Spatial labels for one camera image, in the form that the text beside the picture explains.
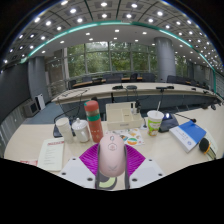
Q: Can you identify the white box appliance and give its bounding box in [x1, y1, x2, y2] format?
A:
[22, 99, 40, 118]

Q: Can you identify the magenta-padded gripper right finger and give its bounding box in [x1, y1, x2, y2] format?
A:
[123, 143, 167, 190]

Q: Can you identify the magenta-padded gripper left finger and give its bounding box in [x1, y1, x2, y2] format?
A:
[58, 143, 102, 191]

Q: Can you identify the white leaning board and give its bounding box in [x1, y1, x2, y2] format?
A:
[34, 93, 46, 111]

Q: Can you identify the colourful sticker sheet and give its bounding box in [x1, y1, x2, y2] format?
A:
[106, 127, 146, 147]

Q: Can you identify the group of dark office chairs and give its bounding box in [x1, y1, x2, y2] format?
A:
[68, 72, 214, 92]

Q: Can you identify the black conference microphone unit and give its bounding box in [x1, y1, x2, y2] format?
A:
[52, 114, 77, 138]
[159, 112, 198, 133]

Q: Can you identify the white lidded mug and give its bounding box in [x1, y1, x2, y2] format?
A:
[71, 117, 91, 144]

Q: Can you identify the long curved conference desk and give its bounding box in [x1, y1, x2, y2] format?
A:
[51, 82, 224, 114]

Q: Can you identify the pink computer mouse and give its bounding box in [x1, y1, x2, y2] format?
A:
[98, 133, 127, 178]

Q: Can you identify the red bottle with green band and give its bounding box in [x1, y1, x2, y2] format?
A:
[83, 100, 105, 144]

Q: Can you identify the handheld microphone with foam head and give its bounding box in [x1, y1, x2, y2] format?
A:
[198, 137, 218, 160]

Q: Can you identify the group of round ceiling lights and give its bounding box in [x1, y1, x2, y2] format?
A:
[0, 0, 224, 64]

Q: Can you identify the white document with red header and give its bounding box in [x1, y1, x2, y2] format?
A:
[36, 137, 66, 172]

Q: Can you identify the printed paper cup with straw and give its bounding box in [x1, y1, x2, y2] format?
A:
[146, 109, 165, 137]

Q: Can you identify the blue and white book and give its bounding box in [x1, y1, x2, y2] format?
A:
[168, 120, 207, 154]

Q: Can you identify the white paper sheet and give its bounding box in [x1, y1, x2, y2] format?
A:
[203, 128, 219, 159]

